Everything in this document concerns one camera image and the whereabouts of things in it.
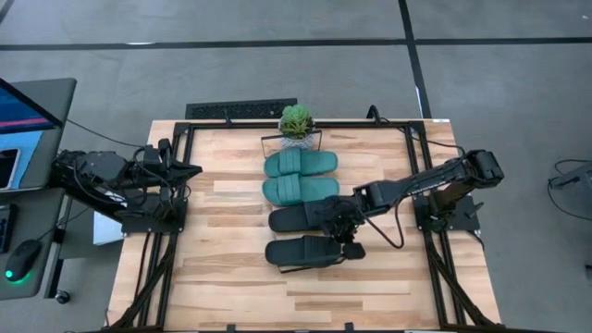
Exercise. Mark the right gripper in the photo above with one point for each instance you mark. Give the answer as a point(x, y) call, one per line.
point(344, 217)

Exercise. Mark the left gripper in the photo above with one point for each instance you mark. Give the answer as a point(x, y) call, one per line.
point(166, 171)

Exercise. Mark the dark slide sandal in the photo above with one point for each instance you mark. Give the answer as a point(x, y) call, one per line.
point(287, 219)
point(296, 252)

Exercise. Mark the teal slide sandal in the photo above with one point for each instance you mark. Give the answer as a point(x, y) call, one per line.
point(319, 187)
point(314, 163)

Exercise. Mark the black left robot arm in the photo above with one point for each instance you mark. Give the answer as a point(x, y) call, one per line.
point(97, 168)

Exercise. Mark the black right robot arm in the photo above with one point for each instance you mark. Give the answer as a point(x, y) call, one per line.
point(416, 182)

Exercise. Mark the black metal shoe shelf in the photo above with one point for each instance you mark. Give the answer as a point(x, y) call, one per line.
point(270, 136)

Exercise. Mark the green plant in patterned pot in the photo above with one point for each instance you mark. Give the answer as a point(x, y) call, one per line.
point(296, 121)

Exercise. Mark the grey desk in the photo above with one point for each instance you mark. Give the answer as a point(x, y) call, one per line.
point(41, 217)

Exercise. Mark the computer monitor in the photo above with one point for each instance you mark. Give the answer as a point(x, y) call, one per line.
point(28, 115)

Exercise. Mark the black caster wheel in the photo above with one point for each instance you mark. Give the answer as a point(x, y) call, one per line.
point(62, 297)

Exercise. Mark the black mouse with green light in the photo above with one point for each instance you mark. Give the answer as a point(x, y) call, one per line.
point(22, 259)

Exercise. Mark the black keyboard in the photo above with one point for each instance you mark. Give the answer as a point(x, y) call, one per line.
point(7, 229)

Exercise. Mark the grey stand leg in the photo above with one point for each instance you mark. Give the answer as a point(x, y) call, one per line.
point(573, 176)

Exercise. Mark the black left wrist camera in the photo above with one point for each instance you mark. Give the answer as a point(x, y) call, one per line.
point(151, 156)

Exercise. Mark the black aluminium table frame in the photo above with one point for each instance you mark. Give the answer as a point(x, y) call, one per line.
point(231, 125)

